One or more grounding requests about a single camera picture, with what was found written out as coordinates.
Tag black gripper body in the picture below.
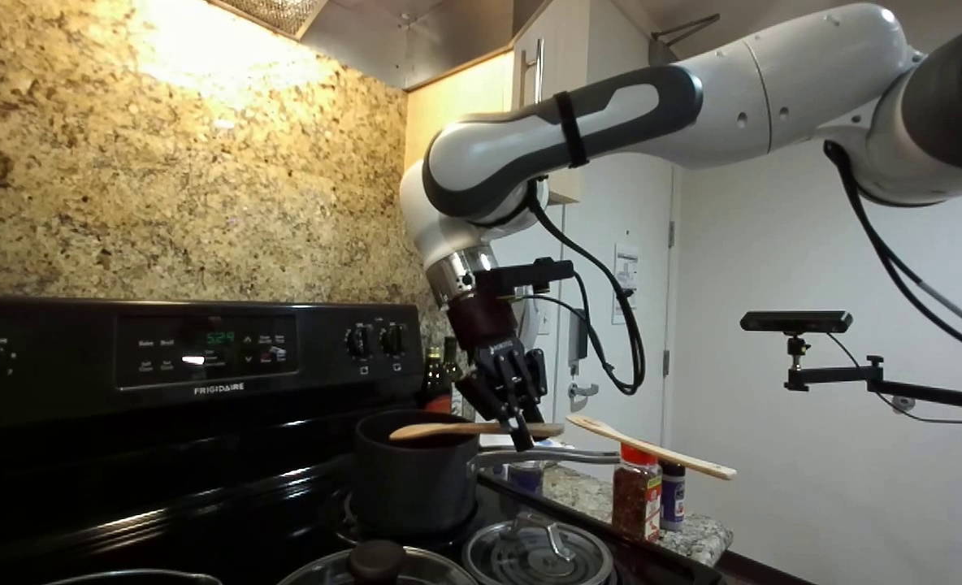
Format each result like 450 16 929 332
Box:
443 285 549 390

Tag wooden spatula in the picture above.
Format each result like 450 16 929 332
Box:
385 415 565 444

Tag glass pot lid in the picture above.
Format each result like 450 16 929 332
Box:
461 515 616 585

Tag black electric stove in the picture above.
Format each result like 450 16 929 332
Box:
0 296 812 585

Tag metal door lever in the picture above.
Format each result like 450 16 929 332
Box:
565 376 604 412

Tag dark glass bottle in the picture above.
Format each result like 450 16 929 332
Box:
440 335 469 419

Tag black door lock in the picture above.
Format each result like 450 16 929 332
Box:
565 305 595 376

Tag small blue cup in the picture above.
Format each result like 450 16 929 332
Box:
500 460 549 497

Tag light wooden stick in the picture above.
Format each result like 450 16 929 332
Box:
565 412 741 483

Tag paper notice sheet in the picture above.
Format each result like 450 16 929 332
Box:
609 244 642 327

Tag spice jar with red lid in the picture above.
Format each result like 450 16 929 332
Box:
612 442 667 542

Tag white door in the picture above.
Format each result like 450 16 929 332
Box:
553 0 682 460

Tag small blue spice bottle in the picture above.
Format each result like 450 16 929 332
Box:
655 460 692 534

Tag glass lid with black knob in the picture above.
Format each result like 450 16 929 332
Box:
276 536 483 585

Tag clear glass dish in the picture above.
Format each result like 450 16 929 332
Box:
667 515 738 569

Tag steel range hood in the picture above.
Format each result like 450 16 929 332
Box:
205 0 553 96

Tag metal door closer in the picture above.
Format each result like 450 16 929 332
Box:
645 9 725 60

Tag pan rim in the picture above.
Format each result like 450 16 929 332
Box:
41 566 223 585

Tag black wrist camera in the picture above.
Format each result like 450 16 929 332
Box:
470 253 577 296

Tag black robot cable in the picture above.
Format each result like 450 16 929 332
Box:
523 139 962 400

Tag black pot with steel handle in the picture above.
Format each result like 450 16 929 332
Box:
348 410 625 536

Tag light wooden wall cabinet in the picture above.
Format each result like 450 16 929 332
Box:
398 0 595 216

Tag metal cabinet handle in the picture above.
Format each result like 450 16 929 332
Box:
518 38 547 111

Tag black camera bar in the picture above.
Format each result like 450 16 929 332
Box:
738 309 857 335

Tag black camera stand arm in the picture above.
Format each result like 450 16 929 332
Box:
781 327 962 415

